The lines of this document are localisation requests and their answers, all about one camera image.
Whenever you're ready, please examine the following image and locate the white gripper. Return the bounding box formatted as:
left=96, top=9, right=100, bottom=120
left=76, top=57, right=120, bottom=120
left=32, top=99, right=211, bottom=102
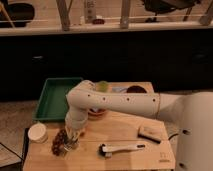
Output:
left=65, top=126, right=85, bottom=142

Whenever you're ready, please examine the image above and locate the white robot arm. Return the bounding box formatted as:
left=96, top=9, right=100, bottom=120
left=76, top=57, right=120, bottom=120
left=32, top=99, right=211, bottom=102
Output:
left=65, top=80, right=213, bottom=171

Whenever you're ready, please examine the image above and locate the metal cup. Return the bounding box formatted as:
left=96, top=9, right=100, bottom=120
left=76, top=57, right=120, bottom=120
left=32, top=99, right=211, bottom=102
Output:
left=64, top=140, right=79, bottom=151

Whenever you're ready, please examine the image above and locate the green cup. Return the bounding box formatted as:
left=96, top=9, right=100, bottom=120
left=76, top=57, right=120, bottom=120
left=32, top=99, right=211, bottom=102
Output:
left=96, top=81, right=109, bottom=92

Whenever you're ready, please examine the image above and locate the dark grape bunch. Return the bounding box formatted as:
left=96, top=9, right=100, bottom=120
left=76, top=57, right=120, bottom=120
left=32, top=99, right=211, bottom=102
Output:
left=51, top=129, right=67, bottom=156

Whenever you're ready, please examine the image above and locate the orange bowl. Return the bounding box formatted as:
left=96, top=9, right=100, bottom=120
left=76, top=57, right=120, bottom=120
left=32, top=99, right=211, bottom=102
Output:
left=88, top=109, right=107, bottom=117

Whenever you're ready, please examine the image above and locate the green plastic tray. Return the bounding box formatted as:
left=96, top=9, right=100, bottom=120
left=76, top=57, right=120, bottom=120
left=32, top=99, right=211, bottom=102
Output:
left=33, top=77, right=82, bottom=122

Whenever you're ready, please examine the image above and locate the dark red bowl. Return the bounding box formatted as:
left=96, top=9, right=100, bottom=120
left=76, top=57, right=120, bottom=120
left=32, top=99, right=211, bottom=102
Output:
left=126, top=85, right=147, bottom=93

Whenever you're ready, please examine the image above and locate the wooden block brush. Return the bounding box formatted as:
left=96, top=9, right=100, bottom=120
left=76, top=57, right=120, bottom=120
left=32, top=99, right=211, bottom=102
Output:
left=138, top=126, right=162, bottom=144

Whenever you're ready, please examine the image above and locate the black chair left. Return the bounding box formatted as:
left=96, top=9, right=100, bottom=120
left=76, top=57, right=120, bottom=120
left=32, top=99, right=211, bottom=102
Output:
left=0, top=0, right=35, bottom=28

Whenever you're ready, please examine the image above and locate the black office chair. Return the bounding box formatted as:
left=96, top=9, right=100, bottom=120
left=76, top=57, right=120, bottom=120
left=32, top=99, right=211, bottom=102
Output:
left=141, top=0, right=201, bottom=23

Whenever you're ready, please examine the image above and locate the white handled dish brush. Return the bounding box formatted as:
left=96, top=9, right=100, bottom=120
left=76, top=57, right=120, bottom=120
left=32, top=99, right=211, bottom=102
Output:
left=98, top=144, right=145, bottom=158

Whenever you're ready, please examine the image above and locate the black cable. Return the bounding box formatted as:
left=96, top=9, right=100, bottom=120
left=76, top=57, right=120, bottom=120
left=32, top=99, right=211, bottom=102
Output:
left=167, top=132, right=181, bottom=142

